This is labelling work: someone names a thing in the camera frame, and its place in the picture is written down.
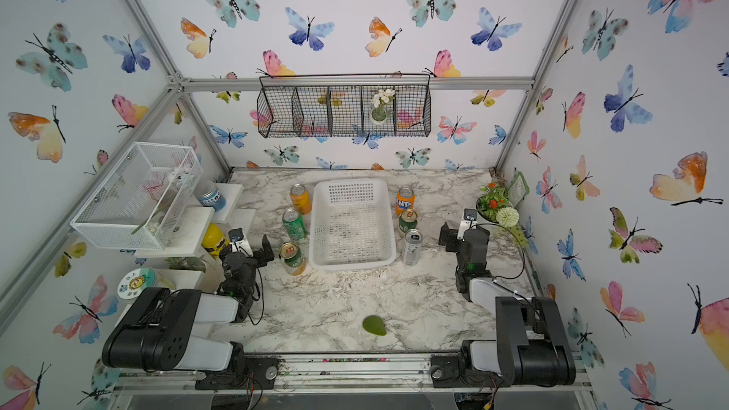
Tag silver drink can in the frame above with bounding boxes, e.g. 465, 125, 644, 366
402, 229, 423, 266

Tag green gold beer can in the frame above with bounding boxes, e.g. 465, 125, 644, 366
279, 242, 307, 276
399, 208, 418, 235

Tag green soda can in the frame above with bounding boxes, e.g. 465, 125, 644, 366
282, 208, 308, 241

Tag orange Fanta can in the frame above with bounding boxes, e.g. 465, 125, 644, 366
395, 186, 415, 216

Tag orange yellow Schweppes can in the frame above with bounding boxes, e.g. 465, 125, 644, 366
290, 184, 312, 216

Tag white plastic perforated basket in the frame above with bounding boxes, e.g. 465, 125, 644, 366
309, 178, 398, 271

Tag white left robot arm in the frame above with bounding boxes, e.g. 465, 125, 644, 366
102, 229, 275, 373

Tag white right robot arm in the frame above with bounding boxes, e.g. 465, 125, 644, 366
431, 225, 577, 387

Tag white stepped shelf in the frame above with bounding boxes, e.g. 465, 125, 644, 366
134, 183, 261, 293

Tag potted flower plant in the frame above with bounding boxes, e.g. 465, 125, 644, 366
476, 182, 527, 247

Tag blue white can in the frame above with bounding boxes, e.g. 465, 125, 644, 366
195, 181, 227, 212

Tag green leaf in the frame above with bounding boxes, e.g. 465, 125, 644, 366
362, 315, 387, 336

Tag white flowers in vase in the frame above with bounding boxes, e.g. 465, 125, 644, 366
370, 88, 396, 125

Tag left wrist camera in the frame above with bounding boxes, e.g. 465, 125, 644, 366
229, 228, 254, 257

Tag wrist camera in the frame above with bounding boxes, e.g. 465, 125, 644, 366
457, 209, 478, 240
229, 228, 254, 257

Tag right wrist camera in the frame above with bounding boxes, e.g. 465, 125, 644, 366
457, 209, 478, 240

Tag white wire mesh box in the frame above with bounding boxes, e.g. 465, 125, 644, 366
70, 142, 203, 251

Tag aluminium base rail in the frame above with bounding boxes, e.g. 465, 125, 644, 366
111, 352, 600, 409

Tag black wire wall basket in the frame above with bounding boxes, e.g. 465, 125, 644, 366
256, 72, 432, 139

